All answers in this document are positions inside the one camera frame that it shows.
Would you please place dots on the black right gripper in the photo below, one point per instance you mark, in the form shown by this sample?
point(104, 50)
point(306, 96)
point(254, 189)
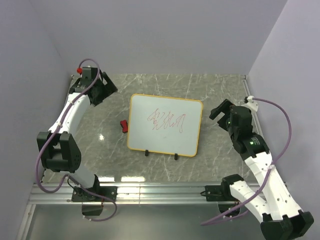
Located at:
point(225, 107)

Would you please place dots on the red bone-shaped eraser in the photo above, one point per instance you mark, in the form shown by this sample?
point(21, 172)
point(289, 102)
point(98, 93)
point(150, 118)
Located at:
point(124, 126)

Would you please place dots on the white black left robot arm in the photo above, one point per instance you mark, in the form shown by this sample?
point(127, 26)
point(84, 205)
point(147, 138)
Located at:
point(58, 150)

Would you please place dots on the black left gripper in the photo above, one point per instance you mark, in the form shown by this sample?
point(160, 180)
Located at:
point(108, 88)

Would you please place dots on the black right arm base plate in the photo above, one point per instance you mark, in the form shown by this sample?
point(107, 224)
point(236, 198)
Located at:
point(213, 193)

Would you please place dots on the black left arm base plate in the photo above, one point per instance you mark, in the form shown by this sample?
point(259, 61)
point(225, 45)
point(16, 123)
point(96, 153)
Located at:
point(110, 193)

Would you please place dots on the aluminium mounting rail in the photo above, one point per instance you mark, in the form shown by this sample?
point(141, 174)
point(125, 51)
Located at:
point(134, 193)

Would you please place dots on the yellow framed whiteboard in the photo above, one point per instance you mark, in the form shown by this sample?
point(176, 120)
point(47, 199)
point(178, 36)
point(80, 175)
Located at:
point(164, 125)

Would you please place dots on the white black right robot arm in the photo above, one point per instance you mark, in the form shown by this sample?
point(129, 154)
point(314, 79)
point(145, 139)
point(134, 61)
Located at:
point(279, 215)

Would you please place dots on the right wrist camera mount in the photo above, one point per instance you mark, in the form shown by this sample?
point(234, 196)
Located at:
point(251, 104)

